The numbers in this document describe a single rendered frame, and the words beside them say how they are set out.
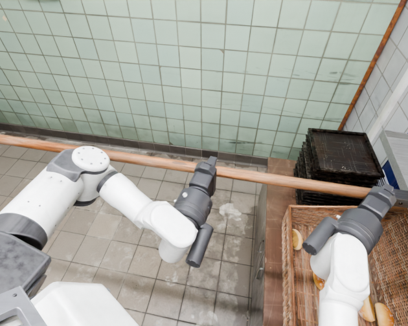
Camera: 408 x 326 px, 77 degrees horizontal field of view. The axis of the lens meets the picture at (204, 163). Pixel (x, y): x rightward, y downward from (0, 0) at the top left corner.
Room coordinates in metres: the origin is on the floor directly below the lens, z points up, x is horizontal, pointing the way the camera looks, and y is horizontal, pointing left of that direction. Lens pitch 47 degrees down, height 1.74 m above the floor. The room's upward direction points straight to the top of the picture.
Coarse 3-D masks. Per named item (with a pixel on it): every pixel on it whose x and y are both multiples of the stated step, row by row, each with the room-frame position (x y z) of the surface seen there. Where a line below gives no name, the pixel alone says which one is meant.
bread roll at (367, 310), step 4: (368, 296) 0.31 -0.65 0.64; (364, 300) 0.30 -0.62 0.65; (368, 300) 0.29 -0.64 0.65; (364, 304) 0.28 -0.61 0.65; (368, 304) 0.28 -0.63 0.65; (364, 308) 0.27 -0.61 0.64; (368, 308) 0.27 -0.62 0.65; (372, 308) 0.27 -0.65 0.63; (360, 312) 0.26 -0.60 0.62; (364, 312) 0.26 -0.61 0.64; (368, 312) 0.25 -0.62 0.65; (372, 312) 0.25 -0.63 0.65; (364, 316) 0.24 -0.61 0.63; (368, 316) 0.24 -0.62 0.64; (372, 316) 0.24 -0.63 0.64; (368, 320) 0.23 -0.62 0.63; (372, 320) 0.23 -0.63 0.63
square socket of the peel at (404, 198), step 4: (396, 192) 0.39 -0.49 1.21; (400, 192) 0.39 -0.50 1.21; (404, 192) 0.39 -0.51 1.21; (396, 196) 0.38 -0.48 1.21; (400, 196) 0.38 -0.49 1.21; (404, 196) 0.38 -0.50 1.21; (396, 200) 0.37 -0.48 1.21; (400, 200) 0.37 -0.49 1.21; (404, 200) 0.37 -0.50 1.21; (396, 204) 0.37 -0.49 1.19; (400, 204) 0.37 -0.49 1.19; (404, 204) 0.37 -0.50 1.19
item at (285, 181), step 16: (16, 144) 0.59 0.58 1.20; (32, 144) 0.58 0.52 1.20; (48, 144) 0.58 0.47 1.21; (64, 144) 0.58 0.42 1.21; (112, 160) 0.53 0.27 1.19; (128, 160) 0.52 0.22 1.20; (144, 160) 0.51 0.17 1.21; (160, 160) 0.51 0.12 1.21; (176, 160) 0.51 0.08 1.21; (224, 176) 0.46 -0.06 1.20; (240, 176) 0.45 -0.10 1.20; (256, 176) 0.45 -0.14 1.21; (272, 176) 0.45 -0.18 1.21; (336, 192) 0.40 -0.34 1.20; (352, 192) 0.40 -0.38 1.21
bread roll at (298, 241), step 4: (292, 232) 0.59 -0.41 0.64; (296, 232) 0.58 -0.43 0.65; (296, 236) 0.56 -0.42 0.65; (300, 236) 0.56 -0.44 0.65; (296, 240) 0.55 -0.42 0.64; (300, 240) 0.54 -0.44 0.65; (296, 244) 0.53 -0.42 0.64; (300, 244) 0.53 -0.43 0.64; (296, 248) 0.51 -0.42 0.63; (300, 248) 0.52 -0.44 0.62
